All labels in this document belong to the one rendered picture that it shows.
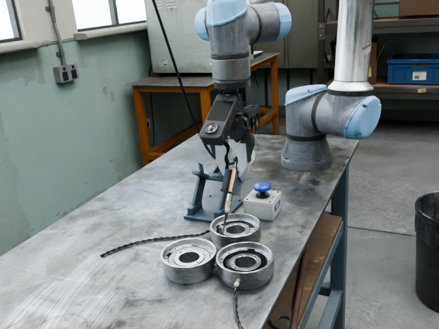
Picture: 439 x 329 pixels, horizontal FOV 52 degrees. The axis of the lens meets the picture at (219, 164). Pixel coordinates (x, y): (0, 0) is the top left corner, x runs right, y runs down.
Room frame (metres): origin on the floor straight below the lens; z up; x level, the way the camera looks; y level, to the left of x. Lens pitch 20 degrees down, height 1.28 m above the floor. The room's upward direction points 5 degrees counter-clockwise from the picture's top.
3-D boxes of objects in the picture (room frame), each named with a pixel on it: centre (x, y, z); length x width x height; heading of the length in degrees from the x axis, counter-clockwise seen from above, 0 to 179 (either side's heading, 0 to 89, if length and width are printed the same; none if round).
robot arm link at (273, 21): (0.97, -0.10, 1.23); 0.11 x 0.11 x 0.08; 42
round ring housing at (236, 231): (0.83, -0.02, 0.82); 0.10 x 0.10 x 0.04
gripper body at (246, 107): (0.89, -0.04, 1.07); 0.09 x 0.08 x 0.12; 151
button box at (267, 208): (0.96, -0.10, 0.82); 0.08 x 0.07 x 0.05; 154
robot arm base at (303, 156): (1.27, -0.26, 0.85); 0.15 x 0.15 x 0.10
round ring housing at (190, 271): (0.74, 0.07, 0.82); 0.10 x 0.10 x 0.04
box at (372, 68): (4.18, -1.35, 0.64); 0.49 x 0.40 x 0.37; 69
